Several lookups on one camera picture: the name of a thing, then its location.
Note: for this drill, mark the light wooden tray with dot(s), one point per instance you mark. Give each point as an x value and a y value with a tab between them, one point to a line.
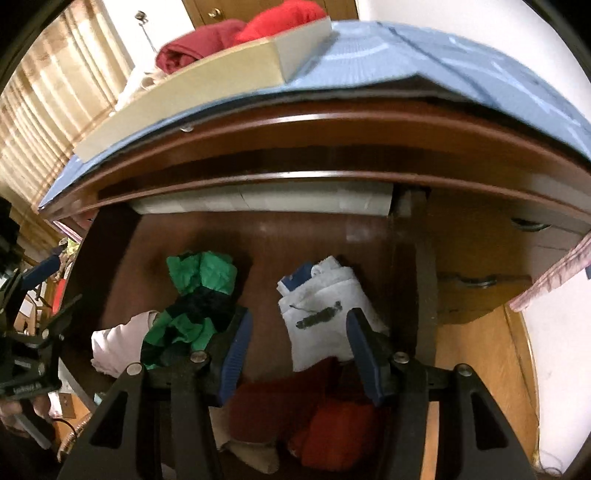
184	101

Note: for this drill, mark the brass door knob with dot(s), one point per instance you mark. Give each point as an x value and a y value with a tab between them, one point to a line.
213	13

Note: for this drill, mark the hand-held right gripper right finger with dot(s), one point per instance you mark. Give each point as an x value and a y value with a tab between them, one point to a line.
364	360

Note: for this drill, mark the person's left hand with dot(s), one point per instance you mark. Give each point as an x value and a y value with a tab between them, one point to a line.
40	405

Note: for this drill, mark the wall hook with tassel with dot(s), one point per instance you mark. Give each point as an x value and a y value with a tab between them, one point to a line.
147	32

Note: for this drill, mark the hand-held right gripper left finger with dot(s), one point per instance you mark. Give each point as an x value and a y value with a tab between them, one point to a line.
235	355

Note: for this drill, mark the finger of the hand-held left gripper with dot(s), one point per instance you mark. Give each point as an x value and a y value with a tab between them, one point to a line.
60	318
44	267

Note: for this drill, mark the beige striped curtain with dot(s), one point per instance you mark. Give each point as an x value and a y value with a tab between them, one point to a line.
51	101

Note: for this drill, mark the dark wooden desk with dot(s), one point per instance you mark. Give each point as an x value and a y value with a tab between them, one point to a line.
323	143

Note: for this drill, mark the red bag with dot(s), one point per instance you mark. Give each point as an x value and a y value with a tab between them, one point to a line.
57	295

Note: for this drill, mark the pale pink underwear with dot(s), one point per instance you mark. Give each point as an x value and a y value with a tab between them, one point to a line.
117	344

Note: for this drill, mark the green and black underwear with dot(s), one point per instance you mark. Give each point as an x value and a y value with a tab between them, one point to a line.
198	295

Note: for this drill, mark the pink striped cloth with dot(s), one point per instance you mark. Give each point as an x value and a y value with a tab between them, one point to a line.
549	277

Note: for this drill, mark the green cloth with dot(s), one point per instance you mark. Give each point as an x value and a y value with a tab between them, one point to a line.
70	247

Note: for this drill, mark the blue plaid tablecloth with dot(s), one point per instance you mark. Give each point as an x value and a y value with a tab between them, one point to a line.
461	60

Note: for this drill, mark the beige underwear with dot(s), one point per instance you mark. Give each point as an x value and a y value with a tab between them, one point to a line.
249	450

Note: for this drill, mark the white dotted underwear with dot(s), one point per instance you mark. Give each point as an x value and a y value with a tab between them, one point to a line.
138	87

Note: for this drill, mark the small wooden drawer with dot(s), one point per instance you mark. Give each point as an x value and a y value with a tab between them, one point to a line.
461	302
485	242

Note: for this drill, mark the white printed underwear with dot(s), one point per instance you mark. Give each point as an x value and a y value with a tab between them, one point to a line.
323	295

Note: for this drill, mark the brown wooden door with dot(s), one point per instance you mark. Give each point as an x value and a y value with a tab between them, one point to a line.
277	7

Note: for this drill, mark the bright red underwear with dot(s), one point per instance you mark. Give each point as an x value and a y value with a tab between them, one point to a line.
281	21
341	438

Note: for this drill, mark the dark red underwear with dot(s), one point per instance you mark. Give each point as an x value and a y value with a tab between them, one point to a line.
194	46
281	401

